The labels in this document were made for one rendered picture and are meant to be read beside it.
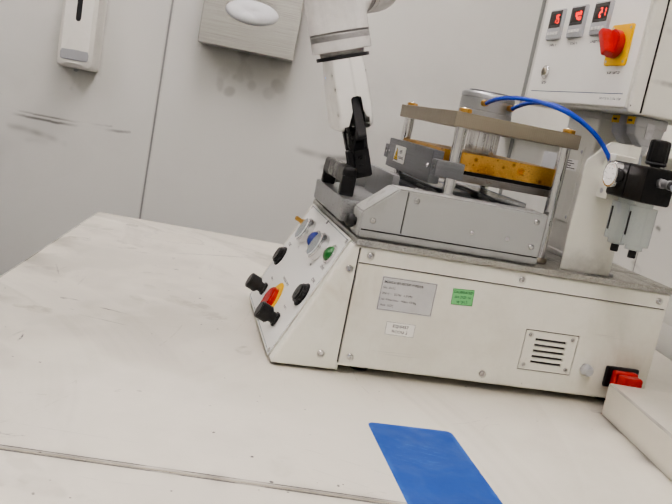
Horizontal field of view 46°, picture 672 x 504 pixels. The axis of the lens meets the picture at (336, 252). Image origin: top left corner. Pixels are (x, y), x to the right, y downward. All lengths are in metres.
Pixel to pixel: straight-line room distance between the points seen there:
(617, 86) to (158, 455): 0.76
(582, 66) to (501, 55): 1.56
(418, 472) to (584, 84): 0.66
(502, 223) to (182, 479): 0.55
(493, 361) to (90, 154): 1.92
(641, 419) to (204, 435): 0.54
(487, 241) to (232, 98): 1.75
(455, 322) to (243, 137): 1.74
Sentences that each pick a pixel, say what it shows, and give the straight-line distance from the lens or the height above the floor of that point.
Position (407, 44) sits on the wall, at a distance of 2.75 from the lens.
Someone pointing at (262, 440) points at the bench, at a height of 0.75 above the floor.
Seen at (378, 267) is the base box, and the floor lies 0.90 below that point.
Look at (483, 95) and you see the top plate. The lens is 1.18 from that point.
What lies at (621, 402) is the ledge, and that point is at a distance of 1.12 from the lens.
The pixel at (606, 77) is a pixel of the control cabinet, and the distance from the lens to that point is 1.19.
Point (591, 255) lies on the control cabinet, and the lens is 1.15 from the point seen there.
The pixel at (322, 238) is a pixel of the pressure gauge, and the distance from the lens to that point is 1.10.
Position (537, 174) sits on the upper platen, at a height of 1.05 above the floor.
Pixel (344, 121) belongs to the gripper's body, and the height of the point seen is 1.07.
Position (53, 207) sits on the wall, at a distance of 2.83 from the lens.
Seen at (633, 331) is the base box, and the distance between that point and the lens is 1.19.
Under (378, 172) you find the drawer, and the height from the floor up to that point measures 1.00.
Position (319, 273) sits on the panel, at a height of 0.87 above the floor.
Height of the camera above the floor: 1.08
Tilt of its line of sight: 10 degrees down
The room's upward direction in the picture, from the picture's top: 11 degrees clockwise
